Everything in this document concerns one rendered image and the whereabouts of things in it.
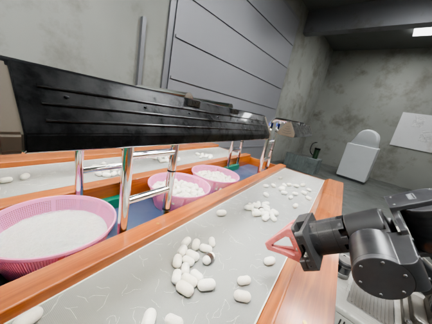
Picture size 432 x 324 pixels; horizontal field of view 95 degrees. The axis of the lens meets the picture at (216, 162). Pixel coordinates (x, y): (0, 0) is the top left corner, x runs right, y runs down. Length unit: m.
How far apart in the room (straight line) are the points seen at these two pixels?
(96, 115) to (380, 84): 7.60
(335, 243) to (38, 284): 0.50
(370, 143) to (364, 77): 2.46
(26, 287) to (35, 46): 1.96
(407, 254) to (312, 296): 0.27
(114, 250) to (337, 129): 7.41
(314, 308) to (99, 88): 0.52
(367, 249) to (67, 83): 0.37
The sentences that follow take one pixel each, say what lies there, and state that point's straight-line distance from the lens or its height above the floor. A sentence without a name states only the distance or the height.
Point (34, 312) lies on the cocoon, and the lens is 0.47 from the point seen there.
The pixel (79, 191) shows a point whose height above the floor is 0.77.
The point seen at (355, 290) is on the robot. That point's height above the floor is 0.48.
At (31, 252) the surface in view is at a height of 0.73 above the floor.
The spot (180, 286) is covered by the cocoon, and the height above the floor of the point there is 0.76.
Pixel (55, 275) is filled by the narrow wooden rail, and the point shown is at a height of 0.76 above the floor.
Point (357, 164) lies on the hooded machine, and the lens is 6.04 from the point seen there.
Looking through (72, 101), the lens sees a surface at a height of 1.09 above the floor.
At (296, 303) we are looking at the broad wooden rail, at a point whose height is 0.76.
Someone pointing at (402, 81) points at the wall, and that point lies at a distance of 7.68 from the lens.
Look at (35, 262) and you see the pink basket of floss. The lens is 0.55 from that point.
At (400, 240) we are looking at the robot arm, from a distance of 0.34.
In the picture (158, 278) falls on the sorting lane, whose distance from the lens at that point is 0.50.
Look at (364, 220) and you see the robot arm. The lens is 0.38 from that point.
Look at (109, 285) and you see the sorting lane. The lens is 0.50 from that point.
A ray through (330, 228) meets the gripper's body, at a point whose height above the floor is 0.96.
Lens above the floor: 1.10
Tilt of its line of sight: 15 degrees down
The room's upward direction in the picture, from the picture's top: 11 degrees clockwise
